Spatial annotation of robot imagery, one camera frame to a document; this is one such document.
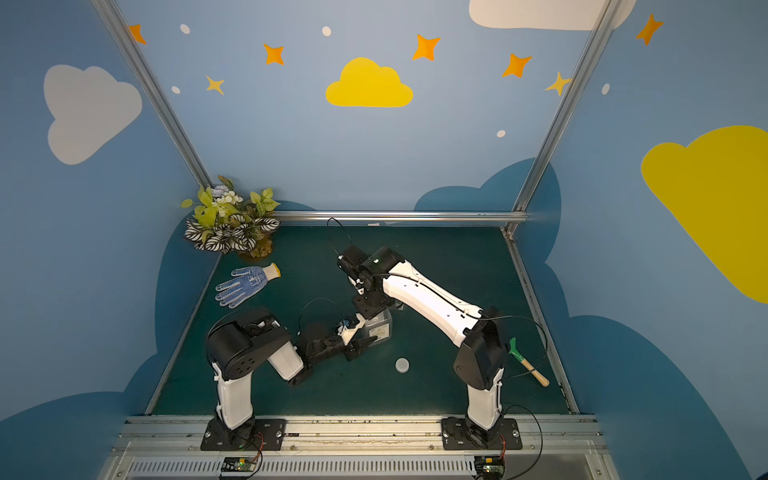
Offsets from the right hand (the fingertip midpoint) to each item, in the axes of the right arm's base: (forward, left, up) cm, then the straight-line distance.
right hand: (376, 305), depth 81 cm
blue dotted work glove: (+15, +48, -15) cm, 52 cm away
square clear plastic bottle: (-3, -1, -7) cm, 7 cm away
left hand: (-1, +2, -11) cm, 11 cm away
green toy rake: (-11, -47, -16) cm, 50 cm away
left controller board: (-37, +31, -17) cm, 51 cm away
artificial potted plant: (+22, +50, +7) cm, 55 cm away
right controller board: (-33, -31, -19) cm, 49 cm away
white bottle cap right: (-10, -8, -16) cm, 21 cm away
